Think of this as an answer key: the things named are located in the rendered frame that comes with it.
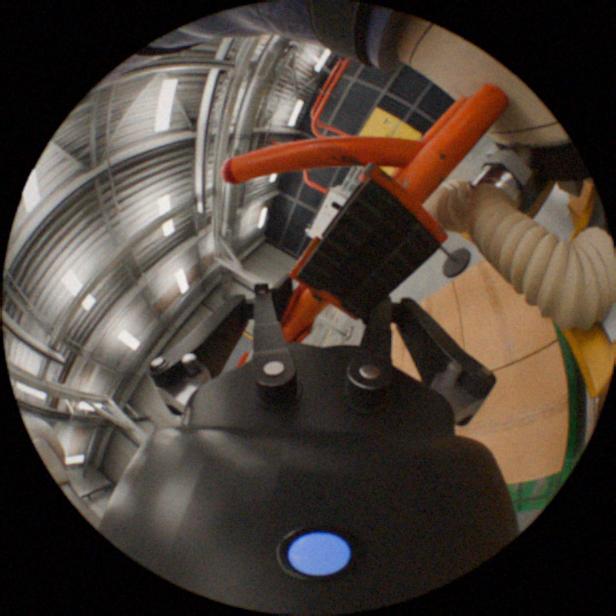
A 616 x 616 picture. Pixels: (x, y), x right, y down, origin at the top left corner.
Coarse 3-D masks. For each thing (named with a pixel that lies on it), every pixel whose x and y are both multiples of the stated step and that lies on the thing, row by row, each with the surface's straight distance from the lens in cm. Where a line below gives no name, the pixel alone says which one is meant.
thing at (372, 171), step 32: (352, 192) 18; (384, 192) 9; (352, 224) 9; (384, 224) 10; (416, 224) 10; (320, 256) 10; (352, 256) 10; (384, 256) 10; (416, 256) 10; (320, 288) 11; (352, 288) 11; (384, 288) 11
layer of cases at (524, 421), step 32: (448, 288) 118; (480, 288) 102; (512, 288) 93; (448, 320) 103; (480, 320) 92; (512, 320) 85; (544, 320) 81; (480, 352) 85; (512, 352) 79; (544, 352) 76; (512, 384) 75; (544, 384) 73; (480, 416) 76; (512, 416) 72; (544, 416) 71; (512, 448) 71; (544, 448) 70; (512, 480) 71
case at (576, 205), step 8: (584, 184) 52; (584, 192) 50; (576, 200) 49; (584, 200) 48; (568, 208) 49; (576, 208) 47; (576, 216) 47; (576, 224) 50; (608, 384) 59; (600, 392) 69; (600, 400) 69; (600, 408) 68
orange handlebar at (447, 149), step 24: (480, 96) 16; (504, 96) 18; (456, 120) 14; (480, 120) 14; (432, 144) 13; (456, 144) 13; (408, 168) 12; (432, 168) 12; (432, 192) 12; (288, 312) 16; (312, 312) 14; (288, 336) 17
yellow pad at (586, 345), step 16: (592, 192) 26; (592, 208) 24; (592, 224) 21; (608, 320) 16; (576, 336) 16; (592, 336) 16; (608, 336) 16; (576, 352) 16; (592, 352) 15; (608, 352) 16; (592, 368) 15; (608, 368) 16; (592, 384) 15
